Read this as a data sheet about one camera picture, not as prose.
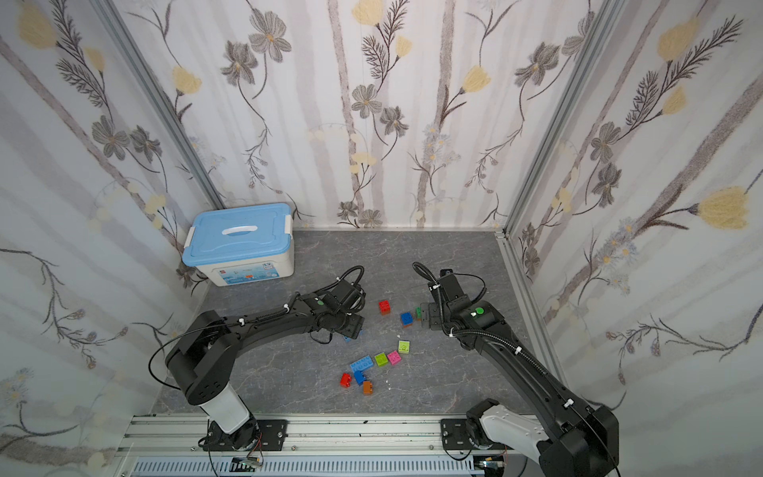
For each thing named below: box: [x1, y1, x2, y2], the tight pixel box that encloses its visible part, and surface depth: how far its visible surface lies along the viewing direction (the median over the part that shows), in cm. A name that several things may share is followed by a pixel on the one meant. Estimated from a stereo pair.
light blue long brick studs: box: [349, 354, 374, 373], surface depth 87 cm
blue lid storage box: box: [181, 202, 296, 288], surface depth 98 cm
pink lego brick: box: [386, 350, 402, 366], surface depth 88 cm
